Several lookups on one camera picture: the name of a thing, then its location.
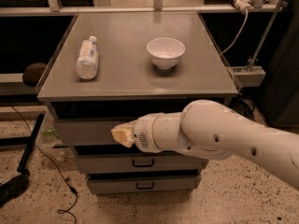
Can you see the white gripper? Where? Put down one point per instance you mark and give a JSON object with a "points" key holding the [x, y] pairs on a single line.
{"points": [[144, 132]]}

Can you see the grey top drawer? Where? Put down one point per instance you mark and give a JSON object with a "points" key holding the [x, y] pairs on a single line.
{"points": [[89, 123]]}

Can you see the grey drawer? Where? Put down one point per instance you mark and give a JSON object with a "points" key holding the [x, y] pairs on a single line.
{"points": [[89, 123], [143, 182], [109, 159]]}

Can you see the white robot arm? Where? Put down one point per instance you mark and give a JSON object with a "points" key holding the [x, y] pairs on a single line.
{"points": [[208, 130]]}

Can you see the grey middle drawer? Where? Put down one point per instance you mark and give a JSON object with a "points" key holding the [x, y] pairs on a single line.
{"points": [[109, 159]]}

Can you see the grey bottom drawer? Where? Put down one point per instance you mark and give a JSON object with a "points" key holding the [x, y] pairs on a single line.
{"points": [[143, 182]]}

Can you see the grey drawer cabinet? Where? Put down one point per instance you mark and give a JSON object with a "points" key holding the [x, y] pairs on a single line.
{"points": [[125, 71]]}

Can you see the green plastic item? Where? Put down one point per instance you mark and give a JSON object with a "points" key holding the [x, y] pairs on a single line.
{"points": [[51, 132]]}

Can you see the clear plastic water bottle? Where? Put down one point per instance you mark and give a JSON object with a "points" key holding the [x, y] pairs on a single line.
{"points": [[87, 62]]}

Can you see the white ceramic bowl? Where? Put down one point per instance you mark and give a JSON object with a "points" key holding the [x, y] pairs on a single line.
{"points": [[165, 52]]}

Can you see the black bar on floor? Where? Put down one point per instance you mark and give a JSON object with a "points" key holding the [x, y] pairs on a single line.
{"points": [[30, 145]]}

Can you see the brown round object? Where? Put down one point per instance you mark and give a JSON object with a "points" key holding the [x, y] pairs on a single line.
{"points": [[33, 73]]}

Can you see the metal support rod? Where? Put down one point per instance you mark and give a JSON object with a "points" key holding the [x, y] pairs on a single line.
{"points": [[252, 60]]}

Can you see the grey metal rail block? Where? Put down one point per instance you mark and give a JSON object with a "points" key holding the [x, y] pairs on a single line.
{"points": [[250, 79]]}

